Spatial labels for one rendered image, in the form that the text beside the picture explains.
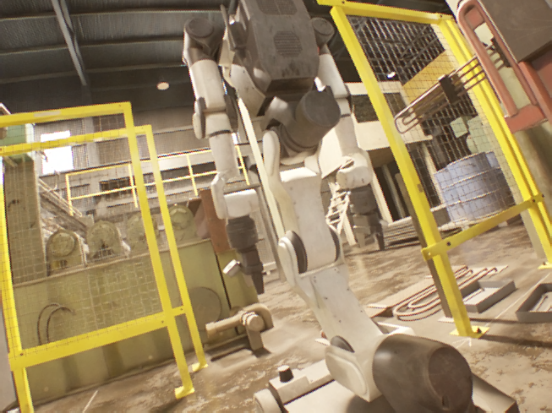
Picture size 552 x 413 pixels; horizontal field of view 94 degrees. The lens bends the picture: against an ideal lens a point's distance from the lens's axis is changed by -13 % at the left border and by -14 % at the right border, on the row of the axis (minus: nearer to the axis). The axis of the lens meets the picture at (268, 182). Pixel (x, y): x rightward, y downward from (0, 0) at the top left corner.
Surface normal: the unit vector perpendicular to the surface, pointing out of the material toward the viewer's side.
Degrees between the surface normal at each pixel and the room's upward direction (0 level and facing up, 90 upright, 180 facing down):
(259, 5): 90
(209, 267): 90
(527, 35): 90
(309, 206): 100
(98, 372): 90
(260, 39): 105
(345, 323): 59
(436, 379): 69
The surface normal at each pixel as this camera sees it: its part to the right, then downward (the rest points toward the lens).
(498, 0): -0.91, 0.18
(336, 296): 0.11, -0.73
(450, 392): 0.13, -0.42
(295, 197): 0.33, -0.14
